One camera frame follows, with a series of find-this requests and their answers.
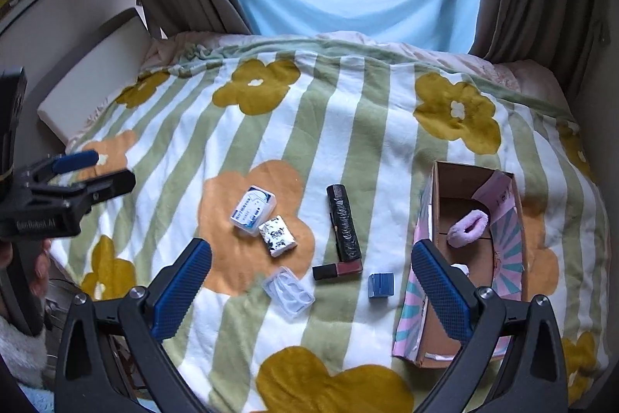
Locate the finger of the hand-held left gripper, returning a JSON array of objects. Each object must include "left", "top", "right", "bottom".
[
  {"left": 28, "top": 168, "right": 137, "bottom": 207},
  {"left": 14, "top": 151, "right": 100, "bottom": 187}
]

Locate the clear plastic case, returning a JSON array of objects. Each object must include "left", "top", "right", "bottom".
[{"left": 262, "top": 266, "right": 316, "bottom": 322}]

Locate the black garbage bag roll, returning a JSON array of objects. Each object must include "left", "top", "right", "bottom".
[{"left": 326, "top": 183, "right": 364, "bottom": 263}]

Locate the pink printed cardboard box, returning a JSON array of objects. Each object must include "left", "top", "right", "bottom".
[{"left": 392, "top": 160, "right": 528, "bottom": 368}]

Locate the pink fluffy scrunchie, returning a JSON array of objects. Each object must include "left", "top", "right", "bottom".
[{"left": 446, "top": 210, "right": 492, "bottom": 248}]

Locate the person's left hand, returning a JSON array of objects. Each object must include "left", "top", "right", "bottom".
[{"left": 26, "top": 239, "right": 53, "bottom": 327}]

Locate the white padded headboard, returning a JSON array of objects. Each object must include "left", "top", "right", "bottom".
[{"left": 36, "top": 7, "right": 154, "bottom": 144}]

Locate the person's left forearm white sleeve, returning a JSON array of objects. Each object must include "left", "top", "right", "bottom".
[{"left": 0, "top": 314, "right": 48, "bottom": 392}]

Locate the small blue box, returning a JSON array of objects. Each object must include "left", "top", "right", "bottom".
[{"left": 368, "top": 272, "right": 395, "bottom": 299}]

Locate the striped floral blanket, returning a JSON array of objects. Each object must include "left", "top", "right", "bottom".
[{"left": 48, "top": 48, "right": 612, "bottom": 413}]

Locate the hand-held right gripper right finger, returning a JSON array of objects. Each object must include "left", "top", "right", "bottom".
[{"left": 410, "top": 240, "right": 568, "bottom": 413}]

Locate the white floss pick box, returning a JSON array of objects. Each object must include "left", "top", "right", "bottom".
[{"left": 229, "top": 185, "right": 278, "bottom": 238}]

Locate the black and white patterned packet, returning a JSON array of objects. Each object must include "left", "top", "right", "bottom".
[{"left": 258, "top": 216, "right": 299, "bottom": 258}]

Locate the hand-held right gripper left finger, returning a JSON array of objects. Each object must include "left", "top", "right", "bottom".
[{"left": 55, "top": 238, "right": 214, "bottom": 413}]

